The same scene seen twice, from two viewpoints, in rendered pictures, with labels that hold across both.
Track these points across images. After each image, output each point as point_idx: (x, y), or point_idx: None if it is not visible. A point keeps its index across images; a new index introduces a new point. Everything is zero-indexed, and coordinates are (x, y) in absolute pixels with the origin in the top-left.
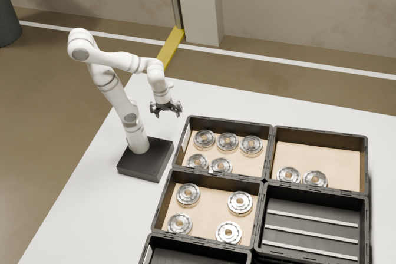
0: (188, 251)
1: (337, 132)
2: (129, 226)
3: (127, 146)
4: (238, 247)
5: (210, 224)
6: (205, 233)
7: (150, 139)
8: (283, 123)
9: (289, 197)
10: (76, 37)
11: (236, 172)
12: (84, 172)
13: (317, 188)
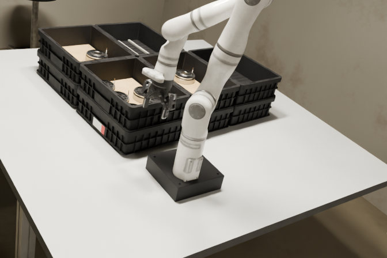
0: None
1: (50, 38)
2: (239, 152)
3: (197, 182)
4: (192, 54)
5: (188, 88)
6: (196, 88)
7: (167, 170)
8: (26, 115)
9: None
10: None
11: None
12: (257, 215)
13: (112, 38)
